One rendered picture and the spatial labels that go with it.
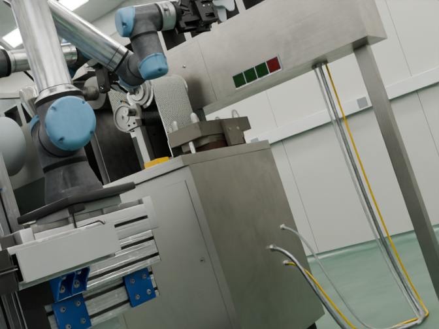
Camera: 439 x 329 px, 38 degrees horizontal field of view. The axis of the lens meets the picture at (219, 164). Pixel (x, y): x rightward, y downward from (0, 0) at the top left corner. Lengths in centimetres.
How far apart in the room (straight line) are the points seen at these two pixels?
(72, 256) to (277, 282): 131
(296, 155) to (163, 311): 305
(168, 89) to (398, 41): 257
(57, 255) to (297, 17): 165
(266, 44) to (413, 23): 234
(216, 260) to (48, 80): 102
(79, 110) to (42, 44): 18
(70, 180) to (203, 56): 143
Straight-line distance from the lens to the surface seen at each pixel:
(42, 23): 161
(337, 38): 263
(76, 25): 177
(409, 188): 273
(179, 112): 279
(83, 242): 144
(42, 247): 137
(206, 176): 234
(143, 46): 167
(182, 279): 239
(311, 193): 530
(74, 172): 164
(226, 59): 286
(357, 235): 522
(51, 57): 158
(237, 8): 294
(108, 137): 298
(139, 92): 271
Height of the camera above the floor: 69
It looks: 3 degrees up
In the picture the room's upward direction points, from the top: 18 degrees counter-clockwise
